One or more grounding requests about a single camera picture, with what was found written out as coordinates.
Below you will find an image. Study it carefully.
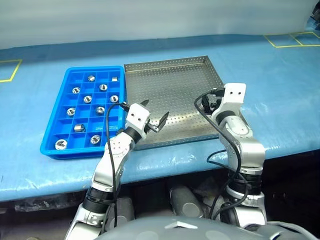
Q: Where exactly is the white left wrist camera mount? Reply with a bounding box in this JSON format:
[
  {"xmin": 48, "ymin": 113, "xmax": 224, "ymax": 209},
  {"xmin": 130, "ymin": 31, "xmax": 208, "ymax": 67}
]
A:
[{"xmin": 124, "ymin": 102, "xmax": 152, "ymax": 141}]

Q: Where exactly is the perforated metal tray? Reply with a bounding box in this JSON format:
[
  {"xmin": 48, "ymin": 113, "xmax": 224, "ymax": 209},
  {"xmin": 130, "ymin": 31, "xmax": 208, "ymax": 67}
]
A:
[{"xmin": 123, "ymin": 55, "xmax": 248, "ymax": 151}]

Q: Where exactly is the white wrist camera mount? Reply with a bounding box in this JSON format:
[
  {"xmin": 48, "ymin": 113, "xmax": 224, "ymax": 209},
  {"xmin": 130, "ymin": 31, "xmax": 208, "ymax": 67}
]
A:
[
  {"xmin": 211, "ymin": 82, "xmax": 247, "ymax": 119},
  {"xmin": 124, "ymin": 102, "xmax": 152, "ymax": 141}
]

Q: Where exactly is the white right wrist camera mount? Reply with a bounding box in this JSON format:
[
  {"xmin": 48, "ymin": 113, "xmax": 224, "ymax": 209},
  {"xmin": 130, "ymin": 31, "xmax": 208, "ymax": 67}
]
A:
[{"xmin": 211, "ymin": 82, "xmax": 247, "ymax": 119}]

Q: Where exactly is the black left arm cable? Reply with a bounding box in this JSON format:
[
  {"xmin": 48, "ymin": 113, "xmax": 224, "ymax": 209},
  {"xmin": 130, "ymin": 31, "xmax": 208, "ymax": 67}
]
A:
[{"xmin": 100, "ymin": 101, "xmax": 130, "ymax": 235}]

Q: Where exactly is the crumpled black plastic sheet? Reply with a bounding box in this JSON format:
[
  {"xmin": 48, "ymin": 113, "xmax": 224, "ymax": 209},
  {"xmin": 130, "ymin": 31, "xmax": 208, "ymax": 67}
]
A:
[{"xmin": 14, "ymin": 193, "xmax": 87, "ymax": 213}]

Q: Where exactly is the blue compartment tray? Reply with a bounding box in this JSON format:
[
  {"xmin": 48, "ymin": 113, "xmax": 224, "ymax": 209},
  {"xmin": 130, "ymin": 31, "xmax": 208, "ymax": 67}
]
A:
[{"xmin": 39, "ymin": 65, "xmax": 129, "ymax": 161}]

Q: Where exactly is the dark object with blue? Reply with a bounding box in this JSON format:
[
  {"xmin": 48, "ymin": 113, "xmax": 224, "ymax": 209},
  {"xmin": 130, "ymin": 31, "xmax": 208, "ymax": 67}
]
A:
[{"xmin": 309, "ymin": 1, "xmax": 320, "ymax": 26}]

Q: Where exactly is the blue plastic table cover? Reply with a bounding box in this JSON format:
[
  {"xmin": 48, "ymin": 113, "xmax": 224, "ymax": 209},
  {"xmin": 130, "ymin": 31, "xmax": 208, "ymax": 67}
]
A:
[{"xmin": 0, "ymin": 33, "xmax": 320, "ymax": 203}]

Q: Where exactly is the dark grey rounded shape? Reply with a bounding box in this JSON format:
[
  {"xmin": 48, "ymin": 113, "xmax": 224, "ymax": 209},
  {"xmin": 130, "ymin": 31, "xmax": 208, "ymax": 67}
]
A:
[
  {"xmin": 169, "ymin": 185, "xmax": 205, "ymax": 219},
  {"xmin": 109, "ymin": 196, "xmax": 136, "ymax": 226}
]

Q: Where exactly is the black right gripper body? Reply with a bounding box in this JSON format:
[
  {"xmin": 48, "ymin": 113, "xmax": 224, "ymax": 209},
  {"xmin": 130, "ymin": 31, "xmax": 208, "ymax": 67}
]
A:
[{"xmin": 201, "ymin": 94, "xmax": 222, "ymax": 115}]

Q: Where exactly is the grey robot torso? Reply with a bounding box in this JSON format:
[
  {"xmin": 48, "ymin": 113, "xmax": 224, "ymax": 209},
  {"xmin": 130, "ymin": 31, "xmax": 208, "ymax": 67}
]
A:
[{"xmin": 94, "ymin": 215, "xmax": 320, "ymax": 240}]

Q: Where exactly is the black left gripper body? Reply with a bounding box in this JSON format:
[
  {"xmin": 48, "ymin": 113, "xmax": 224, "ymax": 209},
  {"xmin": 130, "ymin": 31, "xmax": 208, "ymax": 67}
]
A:
[{"xmin": 145, "ymin": 120, "xmax": 160, "ymax": 133}]

